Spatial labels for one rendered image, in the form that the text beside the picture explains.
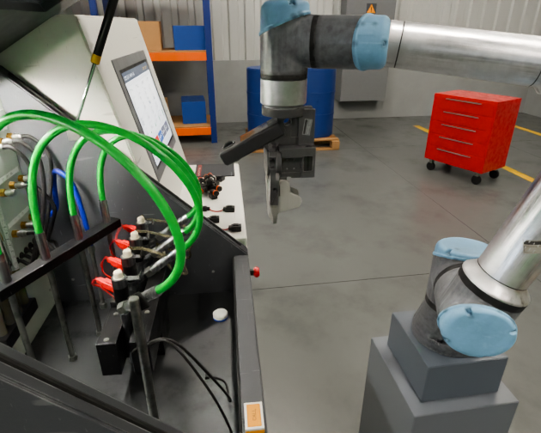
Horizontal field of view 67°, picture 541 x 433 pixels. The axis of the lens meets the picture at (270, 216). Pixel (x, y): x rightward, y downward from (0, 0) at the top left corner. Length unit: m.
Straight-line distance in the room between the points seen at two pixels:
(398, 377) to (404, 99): 7.20
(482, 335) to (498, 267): 0.12
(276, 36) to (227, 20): 6.50
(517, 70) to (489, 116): 3.84
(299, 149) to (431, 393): 0.60
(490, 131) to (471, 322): 3.94
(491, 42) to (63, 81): 0.88
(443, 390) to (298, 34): 0.76
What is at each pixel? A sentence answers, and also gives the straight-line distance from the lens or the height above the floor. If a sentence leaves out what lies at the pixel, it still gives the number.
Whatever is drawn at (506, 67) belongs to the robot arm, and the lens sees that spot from 0.79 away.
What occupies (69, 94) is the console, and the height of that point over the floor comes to 1.38.
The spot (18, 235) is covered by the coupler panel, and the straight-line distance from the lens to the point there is 1.09.
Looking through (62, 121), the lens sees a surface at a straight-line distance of 0.64.
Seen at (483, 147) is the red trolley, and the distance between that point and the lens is 4.67.
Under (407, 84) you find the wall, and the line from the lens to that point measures 8.00.
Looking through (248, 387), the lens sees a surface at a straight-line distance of 0.79.
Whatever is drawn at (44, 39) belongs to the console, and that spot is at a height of 1.50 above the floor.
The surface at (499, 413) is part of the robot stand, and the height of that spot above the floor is 0.77.
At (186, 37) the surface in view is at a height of 1.37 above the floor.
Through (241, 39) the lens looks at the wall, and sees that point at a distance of 7.18.
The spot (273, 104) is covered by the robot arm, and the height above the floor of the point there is 1.42.
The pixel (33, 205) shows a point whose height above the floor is 1.22.
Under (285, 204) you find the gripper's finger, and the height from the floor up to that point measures 1.24.
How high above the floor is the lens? 1.53
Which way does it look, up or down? 25 degrees down
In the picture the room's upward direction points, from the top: straight up
